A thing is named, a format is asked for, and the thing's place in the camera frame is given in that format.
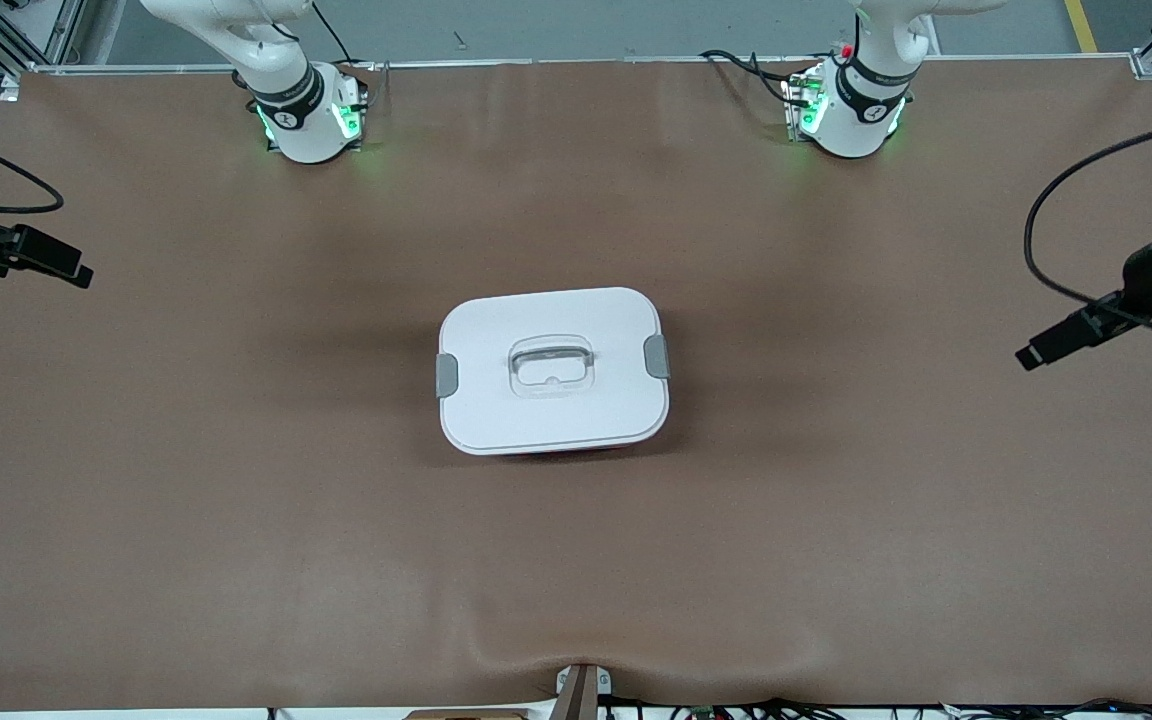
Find white box lid grey clips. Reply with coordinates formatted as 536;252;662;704
436;287;672;457

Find brown table mat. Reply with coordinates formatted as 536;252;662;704
0;58;1152;713

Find wooden table clamp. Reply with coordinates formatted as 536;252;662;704
551;662;614;720

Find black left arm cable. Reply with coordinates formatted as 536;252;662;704
1023;105;1152;343

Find aluminium frame struts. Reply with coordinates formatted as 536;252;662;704
0;0;97;101

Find black right base cable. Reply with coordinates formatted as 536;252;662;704
310;0;361;67

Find black base cable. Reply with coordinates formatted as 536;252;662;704
310;0;361;67
699;48;799;107

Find black left base cable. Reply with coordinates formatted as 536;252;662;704
699;48;799;107

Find silver table edge rail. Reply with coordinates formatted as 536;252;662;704
31;55;1137;73

